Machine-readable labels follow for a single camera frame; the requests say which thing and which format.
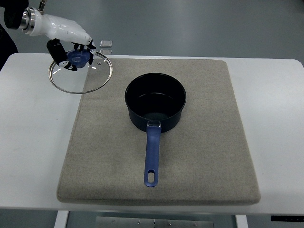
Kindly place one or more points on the grey metal base plate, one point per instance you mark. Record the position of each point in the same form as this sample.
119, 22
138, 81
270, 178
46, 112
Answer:
117, 222

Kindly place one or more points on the beige felt mat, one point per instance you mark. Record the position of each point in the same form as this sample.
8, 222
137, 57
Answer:
203, 160

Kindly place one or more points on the glass lid with blue knob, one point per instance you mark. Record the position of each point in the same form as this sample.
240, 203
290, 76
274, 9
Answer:
87, 79

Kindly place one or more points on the white table leg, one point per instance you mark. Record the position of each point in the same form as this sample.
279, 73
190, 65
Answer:
241, 221
61, 219

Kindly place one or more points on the black table control panel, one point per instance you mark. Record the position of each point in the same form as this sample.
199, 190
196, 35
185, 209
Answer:
285, 218

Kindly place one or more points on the lower silver floor plate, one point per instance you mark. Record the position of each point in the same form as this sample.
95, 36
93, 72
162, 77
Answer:
106, 51

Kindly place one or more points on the person in dark clothes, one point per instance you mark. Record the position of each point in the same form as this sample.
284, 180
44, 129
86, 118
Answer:
7, 46

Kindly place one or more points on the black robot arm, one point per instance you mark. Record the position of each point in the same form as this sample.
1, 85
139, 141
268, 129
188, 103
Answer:
13, 12

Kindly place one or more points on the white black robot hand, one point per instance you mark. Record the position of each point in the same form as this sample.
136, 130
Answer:
57, 29

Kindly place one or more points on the dark blue saucepan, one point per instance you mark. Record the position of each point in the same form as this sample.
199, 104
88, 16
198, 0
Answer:
155, 102

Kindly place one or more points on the white table leg left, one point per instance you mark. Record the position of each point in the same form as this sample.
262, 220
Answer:
61, 219

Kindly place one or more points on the white table leg right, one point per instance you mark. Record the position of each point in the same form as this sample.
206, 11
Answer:
241, 221

